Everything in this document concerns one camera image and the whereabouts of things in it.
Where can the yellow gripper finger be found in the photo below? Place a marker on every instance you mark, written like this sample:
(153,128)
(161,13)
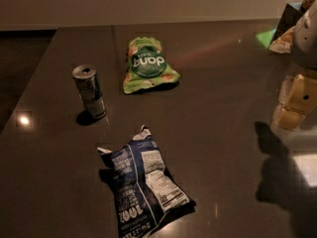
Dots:
(297,99)

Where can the green rice chip bag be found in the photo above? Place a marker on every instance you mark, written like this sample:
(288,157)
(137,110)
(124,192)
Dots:
(147,66)

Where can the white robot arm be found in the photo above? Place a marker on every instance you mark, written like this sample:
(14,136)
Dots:
(304,45)

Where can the snack bag at table edge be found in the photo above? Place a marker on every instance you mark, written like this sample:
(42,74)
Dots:
(283,44)

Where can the blue chip bag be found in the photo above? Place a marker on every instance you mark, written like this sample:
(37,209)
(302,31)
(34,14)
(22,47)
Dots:
(146,196)

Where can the dark box in background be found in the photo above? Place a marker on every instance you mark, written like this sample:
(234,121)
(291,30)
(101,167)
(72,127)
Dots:
(291,14)

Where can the silver drink can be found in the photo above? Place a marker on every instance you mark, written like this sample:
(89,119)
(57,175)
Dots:
(86,80)

